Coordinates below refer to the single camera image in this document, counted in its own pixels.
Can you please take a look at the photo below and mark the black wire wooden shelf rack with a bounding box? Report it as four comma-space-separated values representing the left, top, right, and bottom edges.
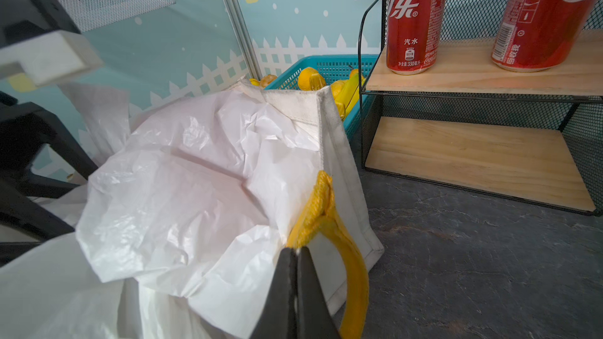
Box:
361, 0, 602, 216

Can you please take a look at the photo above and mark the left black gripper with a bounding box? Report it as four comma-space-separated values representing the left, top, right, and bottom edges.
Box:
1, 0, 97, 264

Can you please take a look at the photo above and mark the teal plastic fruit basket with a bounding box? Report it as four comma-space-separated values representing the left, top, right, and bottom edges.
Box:
265, 53, 380, 141

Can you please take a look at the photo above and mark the white plastic grocery bag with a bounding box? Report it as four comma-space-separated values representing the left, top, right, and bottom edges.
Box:
1, 83, 320, 338

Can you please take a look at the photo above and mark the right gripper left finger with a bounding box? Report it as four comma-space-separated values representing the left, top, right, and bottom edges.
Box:
251, 248, 298, 339

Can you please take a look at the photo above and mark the red soda can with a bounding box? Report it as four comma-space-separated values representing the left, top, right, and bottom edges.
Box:
492, 0, 598, 72
386, 0, 445, 75

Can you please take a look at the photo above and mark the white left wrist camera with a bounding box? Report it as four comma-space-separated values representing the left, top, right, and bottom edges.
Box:
1, 31, 104, 87

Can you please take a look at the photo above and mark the left red soda can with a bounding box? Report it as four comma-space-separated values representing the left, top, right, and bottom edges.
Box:
386, 0, 445, 75

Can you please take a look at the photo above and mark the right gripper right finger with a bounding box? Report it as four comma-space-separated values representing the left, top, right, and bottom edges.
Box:
297, 247, 340, 339

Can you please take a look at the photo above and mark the right red soda can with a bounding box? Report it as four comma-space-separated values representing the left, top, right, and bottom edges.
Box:
492, 0, 598, 72

